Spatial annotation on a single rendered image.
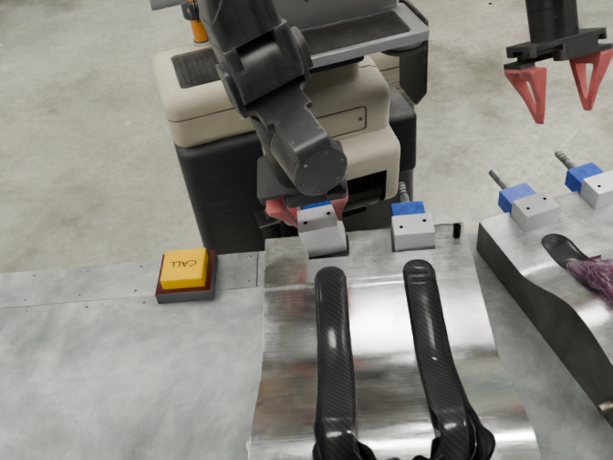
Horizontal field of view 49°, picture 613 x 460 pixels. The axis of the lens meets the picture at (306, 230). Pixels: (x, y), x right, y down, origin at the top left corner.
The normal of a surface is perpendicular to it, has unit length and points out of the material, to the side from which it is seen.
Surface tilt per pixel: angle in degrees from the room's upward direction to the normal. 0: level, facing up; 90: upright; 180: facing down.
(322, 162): 95
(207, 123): 90
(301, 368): 13
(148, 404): 0
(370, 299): 3
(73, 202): 0
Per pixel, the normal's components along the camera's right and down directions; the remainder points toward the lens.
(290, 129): -0.20, -0.55
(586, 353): -0.94, 0.29
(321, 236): 0.04, 0.79
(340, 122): 0.30, 0.73
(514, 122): -0.10, -0.73
